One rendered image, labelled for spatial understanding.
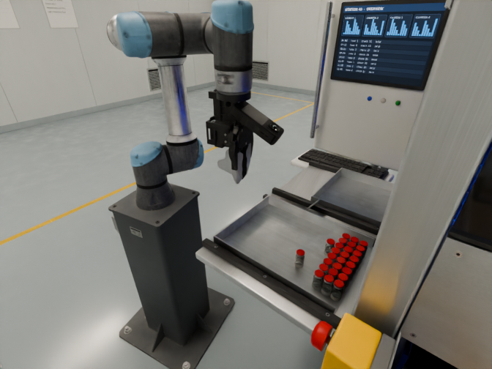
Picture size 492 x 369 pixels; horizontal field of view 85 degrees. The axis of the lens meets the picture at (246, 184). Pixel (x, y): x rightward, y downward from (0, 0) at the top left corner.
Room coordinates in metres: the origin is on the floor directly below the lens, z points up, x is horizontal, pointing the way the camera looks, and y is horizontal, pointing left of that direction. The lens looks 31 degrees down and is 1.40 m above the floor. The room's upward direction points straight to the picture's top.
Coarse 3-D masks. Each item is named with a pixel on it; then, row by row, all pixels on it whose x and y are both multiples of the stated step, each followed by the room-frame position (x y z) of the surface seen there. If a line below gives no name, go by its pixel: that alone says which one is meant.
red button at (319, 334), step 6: (318, 324) 0.24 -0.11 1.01; (324, 324) 0.24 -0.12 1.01; (318, 330) 0.23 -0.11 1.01; (324, 330) 0.23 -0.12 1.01; (330, 330) 0.24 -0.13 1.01; (312, 336) 0.23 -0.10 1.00; (318, 336) 0.23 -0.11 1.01; (324, 336) 0.22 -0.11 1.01; (330, 336) 0.23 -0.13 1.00; (312, 342) 0.23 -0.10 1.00; (318, 342) 0.22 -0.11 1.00; (324, 342) 0.22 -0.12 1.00; (318, 348) 0.22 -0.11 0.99
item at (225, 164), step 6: (228, 156) 0.56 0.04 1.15; (240, 156) 0.55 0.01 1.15; (222, 162) 0.56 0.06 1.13; (228, 162) 0.56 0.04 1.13; (240, 162) 0.55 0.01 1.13; (222, 168) 0.56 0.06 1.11; (228, 168) 0.56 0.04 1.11; (240, 168) 0.55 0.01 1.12; (234, 174) 0.54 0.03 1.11; (240, 174) 0.55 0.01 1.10; (234, 180) 0.55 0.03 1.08; (240, 180) 0.56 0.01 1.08
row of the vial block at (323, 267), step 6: (342, 234) 0.54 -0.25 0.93; (348, 234) 0.54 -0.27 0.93; (342, 240) 0.52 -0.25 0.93; (348, 240) 0.53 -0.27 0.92; (336, 246) 0.50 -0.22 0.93; (342, 246) 0.50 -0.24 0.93; (336, 252) 0.48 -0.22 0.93; (324, 258) 0.46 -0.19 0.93; (330, 258) 0.46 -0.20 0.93; (336, 258) 0.47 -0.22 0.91; (324, 264) 0.44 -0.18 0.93; (330, 264) 0.44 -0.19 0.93; (318, 270) 0.42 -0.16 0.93; (324, 270) 0.42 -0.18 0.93; (318, 276) 0.41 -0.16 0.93; (318, 282) 0.40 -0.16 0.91; (318, 288) 0.40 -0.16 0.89
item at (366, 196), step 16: (336, 176) 0.90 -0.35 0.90; (352, 176) 0.91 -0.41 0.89; (368, 176) 0.88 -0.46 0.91; (320, 192) 0.79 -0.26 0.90; (336, 192) 0.82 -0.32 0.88; (352, 192) 0.82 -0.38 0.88; (368, 192) 0.82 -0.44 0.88; (384, 192) 0.82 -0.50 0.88; (336, 208) 0.69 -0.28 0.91; (352, 208) 0.72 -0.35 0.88; (368, 208) 0.72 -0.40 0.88; (384, 208) 0.72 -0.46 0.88
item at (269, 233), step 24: (240, 216) 0.64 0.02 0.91; (264, 216) 0.68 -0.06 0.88; (288, 216) 0.68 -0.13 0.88; (312, 216) 0.65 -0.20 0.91; (216, 240) 0.54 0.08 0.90; (240, 240) 0.57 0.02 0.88; (264, 240) 0.57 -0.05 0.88; (288, 240) 0.57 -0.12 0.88; (312, 240) 0.57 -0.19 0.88; (336, 240) 0.57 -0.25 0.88; (360, 240) 0.56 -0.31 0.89; (264, 264) 0.48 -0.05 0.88; (288, 264) 0.48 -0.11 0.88; (312, 264) 0.48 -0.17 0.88; (360, 264) 0.48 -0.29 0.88; (312, 288) 0.41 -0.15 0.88
